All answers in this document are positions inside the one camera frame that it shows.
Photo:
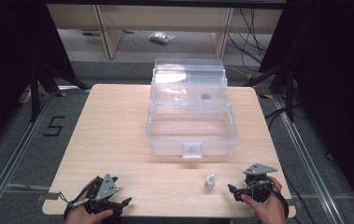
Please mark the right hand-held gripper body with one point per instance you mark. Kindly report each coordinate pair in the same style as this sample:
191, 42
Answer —
257, 182

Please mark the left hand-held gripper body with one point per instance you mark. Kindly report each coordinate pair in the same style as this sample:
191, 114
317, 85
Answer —
106, 186

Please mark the small white dropper bottle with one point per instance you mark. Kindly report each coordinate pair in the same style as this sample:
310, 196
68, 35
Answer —
209, 183

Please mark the clear plastic storage box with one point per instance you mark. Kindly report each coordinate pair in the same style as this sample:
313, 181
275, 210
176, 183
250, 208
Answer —
193, 137

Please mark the person's right hand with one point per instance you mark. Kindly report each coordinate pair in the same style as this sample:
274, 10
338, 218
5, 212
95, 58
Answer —
271, 210

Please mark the person's left hand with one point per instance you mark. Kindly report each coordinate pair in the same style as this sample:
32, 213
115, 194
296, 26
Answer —
82, 216

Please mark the black metal stand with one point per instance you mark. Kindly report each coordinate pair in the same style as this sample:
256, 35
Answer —
290, 93
35, 93

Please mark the pink flat object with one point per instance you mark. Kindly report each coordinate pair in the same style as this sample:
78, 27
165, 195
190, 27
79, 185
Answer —
90, 32

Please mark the beige wooden shelf unit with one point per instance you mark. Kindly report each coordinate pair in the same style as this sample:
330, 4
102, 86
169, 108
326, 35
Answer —
112, 28

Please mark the clear plastic bag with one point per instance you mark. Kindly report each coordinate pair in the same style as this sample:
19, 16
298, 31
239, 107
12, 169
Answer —
161, 37

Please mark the metal floor rail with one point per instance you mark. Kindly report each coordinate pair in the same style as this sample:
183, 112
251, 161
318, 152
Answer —
12, 161
308, 161

